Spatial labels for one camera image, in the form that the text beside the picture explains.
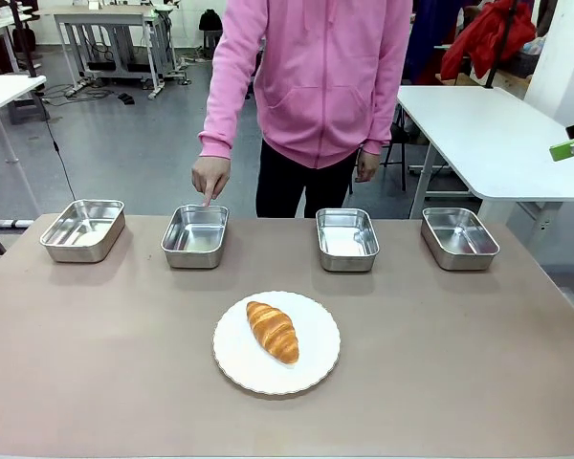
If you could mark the red jacket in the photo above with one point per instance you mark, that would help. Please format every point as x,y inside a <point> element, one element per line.
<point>488,38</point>

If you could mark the rectangular stainless steel container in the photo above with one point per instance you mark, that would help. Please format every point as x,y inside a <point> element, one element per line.
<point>347,239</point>
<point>82,230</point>
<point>195,235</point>
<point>459,238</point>

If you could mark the white desk with grey legs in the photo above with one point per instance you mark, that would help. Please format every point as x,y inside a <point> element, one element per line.
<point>2,110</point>

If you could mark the pink zip hoodie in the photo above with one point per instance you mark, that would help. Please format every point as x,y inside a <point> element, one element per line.
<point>311,76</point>

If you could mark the white power strip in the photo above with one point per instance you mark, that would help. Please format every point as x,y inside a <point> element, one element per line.
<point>14,223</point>

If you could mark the white scalloped plate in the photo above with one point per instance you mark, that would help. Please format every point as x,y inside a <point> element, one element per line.
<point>276,342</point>

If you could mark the person's right hand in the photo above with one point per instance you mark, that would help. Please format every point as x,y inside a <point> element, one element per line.
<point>211,176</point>

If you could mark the black folding chair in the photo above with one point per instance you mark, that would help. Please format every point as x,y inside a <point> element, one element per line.
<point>396,148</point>

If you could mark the golden brown croissant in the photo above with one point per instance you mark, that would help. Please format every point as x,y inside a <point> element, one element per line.
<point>272,331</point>

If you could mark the black trousers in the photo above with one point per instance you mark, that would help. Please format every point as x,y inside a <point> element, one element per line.
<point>301,184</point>

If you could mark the person's left hand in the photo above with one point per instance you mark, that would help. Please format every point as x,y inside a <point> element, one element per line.
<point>366,167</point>

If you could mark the white side table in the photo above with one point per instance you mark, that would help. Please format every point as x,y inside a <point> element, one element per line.
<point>495,138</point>

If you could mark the grey workbench with frame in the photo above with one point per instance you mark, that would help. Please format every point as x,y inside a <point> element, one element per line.
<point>115,43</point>

